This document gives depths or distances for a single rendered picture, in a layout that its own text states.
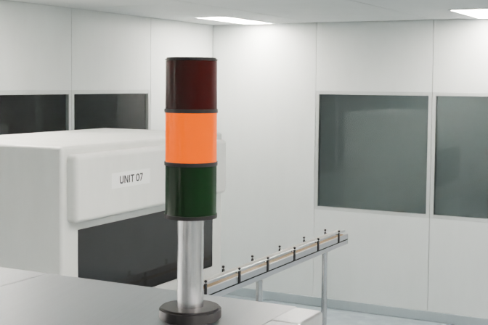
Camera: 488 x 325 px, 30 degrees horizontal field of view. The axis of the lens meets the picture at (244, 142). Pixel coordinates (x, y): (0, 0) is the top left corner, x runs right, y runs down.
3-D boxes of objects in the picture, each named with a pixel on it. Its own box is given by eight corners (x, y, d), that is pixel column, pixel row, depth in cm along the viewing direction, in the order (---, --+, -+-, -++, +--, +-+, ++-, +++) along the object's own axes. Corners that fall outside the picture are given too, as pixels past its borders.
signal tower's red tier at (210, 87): (155, 109, 85) (155, 60, 85) (182, 108, 90) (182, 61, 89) (200, 110, 83) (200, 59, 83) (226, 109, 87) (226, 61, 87)
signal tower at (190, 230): (146, 321, 86) (147, 56, 85) (179, 307, 92) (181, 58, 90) (201, 329, 84) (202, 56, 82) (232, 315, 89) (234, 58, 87)
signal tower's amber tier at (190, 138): (155, 162, 86) (155, 111, 85) (182, 159, 90) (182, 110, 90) (200, 165, 83) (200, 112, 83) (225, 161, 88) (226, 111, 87)
